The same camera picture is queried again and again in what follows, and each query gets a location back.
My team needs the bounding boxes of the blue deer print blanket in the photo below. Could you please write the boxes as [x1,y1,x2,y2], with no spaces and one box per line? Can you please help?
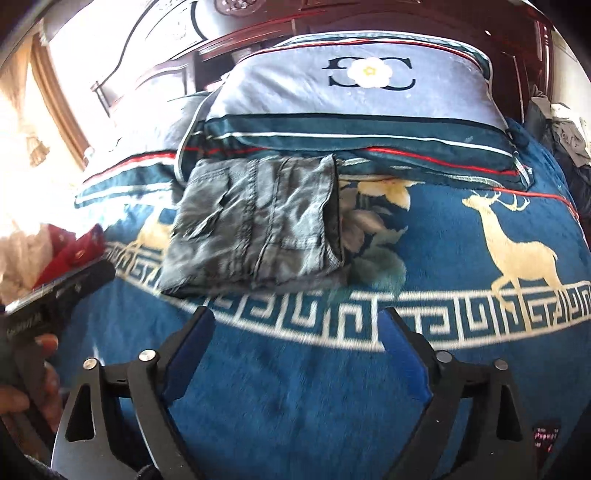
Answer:
[74,117,591,480]

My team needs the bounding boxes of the blue striped pillow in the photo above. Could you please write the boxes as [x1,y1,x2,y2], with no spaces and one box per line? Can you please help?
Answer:
[178,34,533,192]

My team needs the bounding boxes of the grey garment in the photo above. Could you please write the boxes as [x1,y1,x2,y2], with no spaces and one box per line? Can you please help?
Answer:
[551,104,590,168]

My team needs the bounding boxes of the red cloth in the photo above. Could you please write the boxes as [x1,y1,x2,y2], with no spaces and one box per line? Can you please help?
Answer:
[32,224,108,291]

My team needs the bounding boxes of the grey denim pants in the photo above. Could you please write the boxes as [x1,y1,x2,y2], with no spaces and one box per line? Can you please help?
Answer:
[159,154,350,297]

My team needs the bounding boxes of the dark red wooden headboard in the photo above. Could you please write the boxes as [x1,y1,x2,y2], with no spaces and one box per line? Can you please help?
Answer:
[90,0,557,118]

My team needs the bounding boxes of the grey-blue striped pillow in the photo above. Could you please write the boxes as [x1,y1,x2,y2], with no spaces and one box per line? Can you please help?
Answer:
[75,90,213,209]

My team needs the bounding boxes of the thin red cord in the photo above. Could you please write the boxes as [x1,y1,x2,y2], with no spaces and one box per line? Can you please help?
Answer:
[501,186,581,221]

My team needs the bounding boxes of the beige curtain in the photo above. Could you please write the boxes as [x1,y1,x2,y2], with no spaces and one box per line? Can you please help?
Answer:
[0,37,62,301]

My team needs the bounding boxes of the person's left hand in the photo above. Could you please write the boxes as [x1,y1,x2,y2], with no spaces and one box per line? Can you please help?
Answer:
[0,335,64,423]

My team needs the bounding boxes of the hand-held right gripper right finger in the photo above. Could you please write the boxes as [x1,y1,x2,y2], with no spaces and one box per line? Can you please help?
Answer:
[378,307,540,480]

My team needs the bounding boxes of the black smartphone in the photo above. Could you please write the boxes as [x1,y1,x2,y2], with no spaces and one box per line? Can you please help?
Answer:
[531,419,562,457]

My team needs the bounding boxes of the wooden window frame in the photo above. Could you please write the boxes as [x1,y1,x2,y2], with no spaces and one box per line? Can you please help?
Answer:
[31,41,94,172]

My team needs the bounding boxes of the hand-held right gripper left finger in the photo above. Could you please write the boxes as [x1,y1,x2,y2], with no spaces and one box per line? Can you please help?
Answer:
[56,305,218,480]

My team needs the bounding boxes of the dark puffer jacket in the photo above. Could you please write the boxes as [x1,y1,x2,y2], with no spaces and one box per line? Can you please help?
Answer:
[524,85,591,222]

